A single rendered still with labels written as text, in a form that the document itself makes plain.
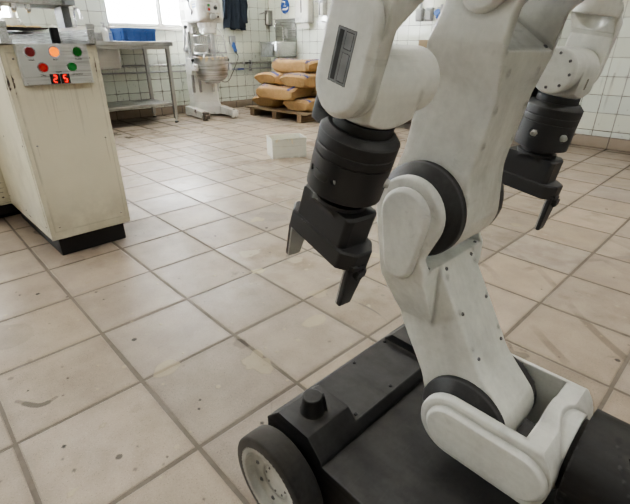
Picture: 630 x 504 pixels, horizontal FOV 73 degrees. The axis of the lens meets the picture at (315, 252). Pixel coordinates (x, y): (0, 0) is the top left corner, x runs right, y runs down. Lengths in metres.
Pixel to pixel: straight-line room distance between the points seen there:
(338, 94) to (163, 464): 0.90
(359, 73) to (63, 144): 1.75
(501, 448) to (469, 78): 0.50
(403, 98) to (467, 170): 0.20
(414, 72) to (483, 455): 0.55
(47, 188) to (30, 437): 1.09
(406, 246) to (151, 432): 0.79
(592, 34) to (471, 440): 0.66
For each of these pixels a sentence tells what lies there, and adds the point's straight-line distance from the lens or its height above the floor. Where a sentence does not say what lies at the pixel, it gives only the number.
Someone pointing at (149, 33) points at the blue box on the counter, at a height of 0.97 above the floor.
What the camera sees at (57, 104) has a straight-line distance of 2.03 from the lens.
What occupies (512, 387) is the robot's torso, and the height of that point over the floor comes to 0.34.
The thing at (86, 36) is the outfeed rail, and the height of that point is 0.86.
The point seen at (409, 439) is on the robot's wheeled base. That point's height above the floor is 0.17.
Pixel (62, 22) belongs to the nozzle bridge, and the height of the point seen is 0.95.
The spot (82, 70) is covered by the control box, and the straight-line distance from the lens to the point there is 2.03.
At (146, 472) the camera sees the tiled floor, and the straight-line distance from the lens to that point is 1.10.
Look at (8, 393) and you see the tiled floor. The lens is 1.44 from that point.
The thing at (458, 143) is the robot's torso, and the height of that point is 0.71.
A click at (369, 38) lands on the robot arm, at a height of 0.83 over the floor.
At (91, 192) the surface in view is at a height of 0.26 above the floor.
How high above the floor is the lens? 0.83
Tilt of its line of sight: 25 degrees down
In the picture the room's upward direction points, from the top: straight up
